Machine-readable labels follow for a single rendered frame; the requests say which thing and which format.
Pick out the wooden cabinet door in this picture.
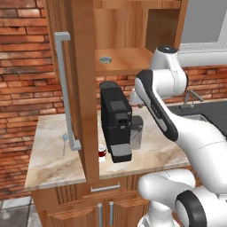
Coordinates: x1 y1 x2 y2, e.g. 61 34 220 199
44 0 101 186

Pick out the grey tap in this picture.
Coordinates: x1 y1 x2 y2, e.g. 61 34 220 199
183 90 205 109

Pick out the grey drawer handle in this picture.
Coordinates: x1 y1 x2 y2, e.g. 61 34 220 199
90 182 121 193

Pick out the wooden base cupboard door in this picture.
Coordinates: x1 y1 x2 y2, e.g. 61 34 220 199
106 197 151 227
46 202 105 227

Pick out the window with white frame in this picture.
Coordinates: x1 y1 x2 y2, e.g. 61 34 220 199
177 0 227 67

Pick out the wooden drawer front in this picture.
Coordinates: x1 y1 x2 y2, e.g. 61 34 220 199
81 176 132 197

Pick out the dark sink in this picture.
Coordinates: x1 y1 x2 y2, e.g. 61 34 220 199
168 99 227 134

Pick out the wooden wall cabinet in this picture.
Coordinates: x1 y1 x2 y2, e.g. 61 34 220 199
93 0 189 78

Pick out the pale blue spoon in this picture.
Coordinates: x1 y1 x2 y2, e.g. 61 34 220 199
61 133 69 157

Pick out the grey cabinet door handle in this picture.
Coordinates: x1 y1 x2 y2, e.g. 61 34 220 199
53 31 82 153

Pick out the grey base cupboard handle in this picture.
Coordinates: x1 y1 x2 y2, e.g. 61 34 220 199
97 202 104 227
108 200 114 226

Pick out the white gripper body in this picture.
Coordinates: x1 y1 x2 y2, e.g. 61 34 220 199
129 88 146 106

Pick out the black coffee machine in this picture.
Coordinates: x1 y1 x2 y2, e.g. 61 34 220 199
98 81 145 164

